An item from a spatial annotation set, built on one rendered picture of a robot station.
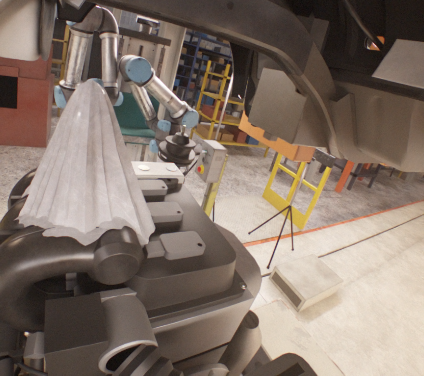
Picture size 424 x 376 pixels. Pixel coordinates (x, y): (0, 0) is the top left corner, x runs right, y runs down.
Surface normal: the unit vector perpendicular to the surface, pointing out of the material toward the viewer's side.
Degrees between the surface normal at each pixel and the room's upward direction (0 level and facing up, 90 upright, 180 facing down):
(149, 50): 90
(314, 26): 90
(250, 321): 0
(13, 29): 99
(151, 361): 34
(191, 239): 0
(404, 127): 133
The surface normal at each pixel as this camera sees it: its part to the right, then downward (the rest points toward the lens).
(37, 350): 0.77, -0.57
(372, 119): -0.65, 0.68
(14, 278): 0.19, 0.04
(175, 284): 0.47, 0.22
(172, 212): 0.24, -0.91
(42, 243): 0.21, -0.68
